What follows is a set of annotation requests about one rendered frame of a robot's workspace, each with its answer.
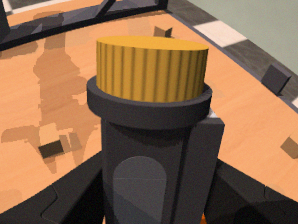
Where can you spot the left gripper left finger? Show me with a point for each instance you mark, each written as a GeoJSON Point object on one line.
{"type": "Point", "coordinates": [75, 198]}

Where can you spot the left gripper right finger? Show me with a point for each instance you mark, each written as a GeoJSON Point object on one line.
{"type": "Point", "coordinates": [236, 198]}

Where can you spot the dark grey hose nozzle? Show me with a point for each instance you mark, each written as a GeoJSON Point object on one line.
{"type": "Point", "coordinates": [160, 138]}

